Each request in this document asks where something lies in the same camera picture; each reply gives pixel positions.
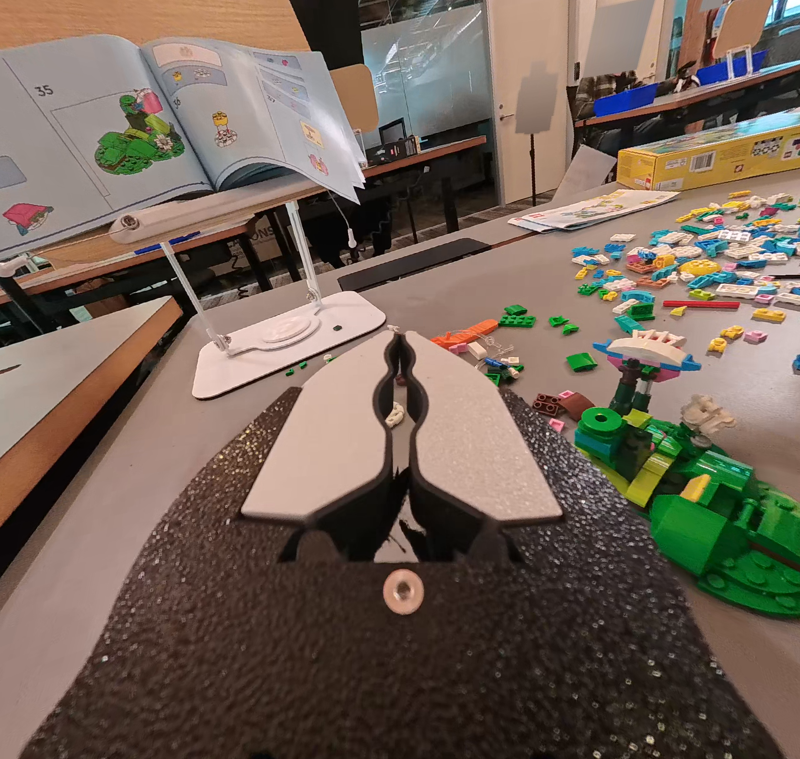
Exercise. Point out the orange brick separator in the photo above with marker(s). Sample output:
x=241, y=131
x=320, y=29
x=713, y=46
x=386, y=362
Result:
x=456, y=334

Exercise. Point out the open lego instruction booklet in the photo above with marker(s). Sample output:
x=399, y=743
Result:
x=100, y=121

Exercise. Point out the green curved lego slope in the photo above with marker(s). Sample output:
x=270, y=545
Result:
x=581, y=362

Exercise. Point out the grey table with wooden edge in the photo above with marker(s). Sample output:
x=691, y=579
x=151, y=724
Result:
x=69, y=346

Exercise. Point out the black device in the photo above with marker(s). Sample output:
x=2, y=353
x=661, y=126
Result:
x=394, y=150

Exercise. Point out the brown lego brick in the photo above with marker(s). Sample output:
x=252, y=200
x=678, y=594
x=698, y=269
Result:
x=565, y=404

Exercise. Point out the small white lego piece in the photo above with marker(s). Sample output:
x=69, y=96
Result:
x=395, y=415

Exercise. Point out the green lego plate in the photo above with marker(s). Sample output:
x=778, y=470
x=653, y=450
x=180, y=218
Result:
x=517, y=318

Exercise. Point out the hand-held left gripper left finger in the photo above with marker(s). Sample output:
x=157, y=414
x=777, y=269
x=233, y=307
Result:
x=325, y=440

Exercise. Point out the yellow lego box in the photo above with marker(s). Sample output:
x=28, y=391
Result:
x=700, y=153

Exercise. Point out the pile of lego pieces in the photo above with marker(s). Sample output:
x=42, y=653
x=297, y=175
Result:
x=719, y=253

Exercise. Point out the wooden board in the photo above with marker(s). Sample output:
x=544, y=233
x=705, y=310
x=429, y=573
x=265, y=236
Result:
x=355, y=98

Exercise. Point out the green lego lily pad model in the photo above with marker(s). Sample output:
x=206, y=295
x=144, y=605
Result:
x=694, y=521

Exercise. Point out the wooden book stand white legs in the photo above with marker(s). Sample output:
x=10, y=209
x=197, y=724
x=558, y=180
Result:
x=744, y=18

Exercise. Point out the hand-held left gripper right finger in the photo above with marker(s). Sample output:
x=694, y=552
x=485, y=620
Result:
x=481, y=453

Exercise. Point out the plaid jacket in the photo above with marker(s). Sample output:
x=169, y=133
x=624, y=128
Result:
x=609, y=87

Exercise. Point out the blue plastic bin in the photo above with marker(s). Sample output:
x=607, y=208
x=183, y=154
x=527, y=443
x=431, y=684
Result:
x=728, y=70
x=625, y=98

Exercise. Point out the closed lego instruction booklet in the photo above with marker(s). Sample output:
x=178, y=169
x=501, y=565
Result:
x=594, y=209

